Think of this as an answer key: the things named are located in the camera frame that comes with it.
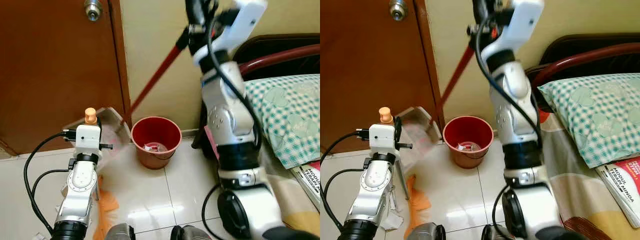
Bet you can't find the orange broom with silver pole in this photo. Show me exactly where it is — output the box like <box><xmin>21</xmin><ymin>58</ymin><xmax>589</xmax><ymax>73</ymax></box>
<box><xmin>378</xmin><ymin>106</ymin><xmax>432</xmax><ymax>240</ymax></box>
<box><xmin>84</xmin><ymin>107</ymin><xmax>121</xmax><ymax>240</ymax></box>

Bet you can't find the red-handled dustpan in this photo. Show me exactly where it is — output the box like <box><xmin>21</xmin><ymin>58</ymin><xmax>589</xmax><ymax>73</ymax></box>
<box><xmin>400</xmin><ymin>30</ymin><xmax>478</xmax><ymax>161</ymax></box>
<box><xmin>62</xmin><ymin>27</ymin><xmax>193</xmax><ymax>161</ymax></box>

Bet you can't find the red plastic bucket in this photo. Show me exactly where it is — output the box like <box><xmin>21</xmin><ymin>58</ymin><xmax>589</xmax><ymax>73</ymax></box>
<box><xmin>131</xmin><ymin>116</ymin><xmax>182</xmax><ymax>170</ymax></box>
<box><xmin>442</xmin><ymin>115</ymin><xmax>494</xmax><ymax>169</ymax></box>

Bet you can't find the brown wooden door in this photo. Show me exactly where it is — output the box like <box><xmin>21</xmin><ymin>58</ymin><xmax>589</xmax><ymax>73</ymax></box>
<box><xmin>0</xmin><ymin>0</ymin><xmax>132</xmax><ymax>156</ymax></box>
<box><xmin>320</xmin><ymin>0</ymin><xmax>445</xmax><ymax>155</ymax></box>

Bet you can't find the clear plastic wrapper scrap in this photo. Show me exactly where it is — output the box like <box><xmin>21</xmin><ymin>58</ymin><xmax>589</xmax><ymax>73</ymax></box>
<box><xmin>380</xmin><ymin>212</ymin><xmax>406</xmax><ymax>232</ymax></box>

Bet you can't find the silver round door knob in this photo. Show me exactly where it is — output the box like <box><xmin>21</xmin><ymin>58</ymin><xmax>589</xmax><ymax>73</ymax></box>
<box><xmin>84</xmin><ymin>0</ymin><xmax>103</xmax><ymax>22</ymax></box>
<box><xmin>389</xmin><ymin>0</ymin><xmax>409</xmax><ymax>21</ymax></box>

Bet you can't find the red and white book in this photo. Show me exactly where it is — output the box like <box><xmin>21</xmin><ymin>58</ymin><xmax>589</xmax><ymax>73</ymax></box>
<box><xmin>291</xmin><ymin>161</ymin><xmax>321</xmax><ymax>211</ymax></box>
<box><xmin>595</xmin><ymin>156</ymin><xmax>640</xmax><ymax>228</ymax></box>

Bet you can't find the green checkered pillow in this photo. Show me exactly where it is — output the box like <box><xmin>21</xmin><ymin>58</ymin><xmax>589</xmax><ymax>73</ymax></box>
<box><xmin>244</xmin><ymin>74</ymin><xmax>321</xmax><ymax>170</ymax></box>
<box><xmin>537</xmin><ymin>73</ymin><xmax>640</xmax><ymax>168</ymax></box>

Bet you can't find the grey robot right leg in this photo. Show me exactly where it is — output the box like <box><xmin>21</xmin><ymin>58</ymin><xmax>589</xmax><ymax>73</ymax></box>
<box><xmin>170</xmin><ymin>225</ymin><xmax>211</xmax><ymax>240</ymax></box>
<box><xmin>481</xmin><ymin>224</ymin><xmax>516</xmax><ymax>240</ymax></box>

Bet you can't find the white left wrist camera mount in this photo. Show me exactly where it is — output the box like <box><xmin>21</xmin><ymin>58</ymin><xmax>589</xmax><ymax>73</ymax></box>
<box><xmin>368</xmin><ymin>124</ymin><xmax>398</xmax><ymax>151</ymax></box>
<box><xmin>75</xmin><ymin>124</ymin><xmax>102</xmax><ymax>151</ymax></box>

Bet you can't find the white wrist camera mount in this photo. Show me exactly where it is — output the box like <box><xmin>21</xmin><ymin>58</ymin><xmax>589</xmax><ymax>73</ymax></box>
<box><xmin>75</xmin><ymin>124</ymin><xmax>102</xmax><ymax>151</ymax></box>
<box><xmin>192</xmin><ymin>0</ymin><xmax>268</xmax><ymax>66</ymax></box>
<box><xmin>368</xmin><ymin>124</ymin><xmax>398</xmax><ymax>151</ymax></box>
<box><xmin>480</xmin><ymin>0</ymin><xmax>545</xmax><ymax>58</ymax></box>

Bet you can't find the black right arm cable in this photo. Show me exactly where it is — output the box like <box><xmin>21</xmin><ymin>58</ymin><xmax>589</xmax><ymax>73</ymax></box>
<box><xmin>475</xmin><ymin>15</ymin><xmax>543</xmax><ymax>228</ymax></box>
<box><xmin>201</xmin><ymin>10</ymin><xmax>266</xmax><ymax>238</ymax></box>

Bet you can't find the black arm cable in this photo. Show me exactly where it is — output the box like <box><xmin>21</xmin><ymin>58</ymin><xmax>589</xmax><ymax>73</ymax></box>
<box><xmin>30</xmin><ymin>168</ymin><xmax>72</xmax><ymax>201</ymax></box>
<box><xmin>475</xmin><ymin>15</ymin><xmax>543</xmax><ymax>228</ymax></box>
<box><xmin>320</xmin><ymin>129</ymin><xmax>371</xmax><ymax>166</ymax></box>
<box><xmin>23</xmin><ymin>129</ymin><xmax>76</xmax><ymax>237</ymax></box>
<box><xmin>322</xmin><ymin>167</ymin><xmax>368</xmax><ymax>233</ymax></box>
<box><xmin>201</xmin><ymin>10</ymin><xmax>266</xmax><ymax>238</ymax></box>

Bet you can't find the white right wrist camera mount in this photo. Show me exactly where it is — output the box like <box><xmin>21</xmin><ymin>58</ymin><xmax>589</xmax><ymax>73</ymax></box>
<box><xmin>480</xmin><ymin>0</ymin><xmax>545</xmax><ymax>58</ymax></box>
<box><xmin>192</xmin><ymin>0</ymin><xmax>268</xmax><ymax>66</ymax></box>

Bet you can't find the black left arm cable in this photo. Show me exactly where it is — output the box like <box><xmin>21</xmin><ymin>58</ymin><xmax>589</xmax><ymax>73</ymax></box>
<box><xmin>30</xmin><ymin>168</ymin><xmax>72</xmax><ymax>201</ymax></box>
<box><xmin>322</xmin><ymin>167</ymin><xmax>368</xmax><ymax>233</ymax></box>
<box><xmin>320</xmin><ymin>129</ymin><xmax>371</xmax><ymax>166</ymax></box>
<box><xmin>23</xmin><ymin>129</ymin><xmax>76</xmax><ymax>237</ymax></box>

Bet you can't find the dark wooden bed frame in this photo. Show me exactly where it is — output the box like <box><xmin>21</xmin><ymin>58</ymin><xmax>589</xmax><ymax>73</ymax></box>
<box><xmin>525</xmin><ymin>33</ymin><xmax>640</xmax><ymax>113</ymax></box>
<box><xmin>192</xmin><ymin>33</ymin><xmax>321</xmax><ymax>150</ymax></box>

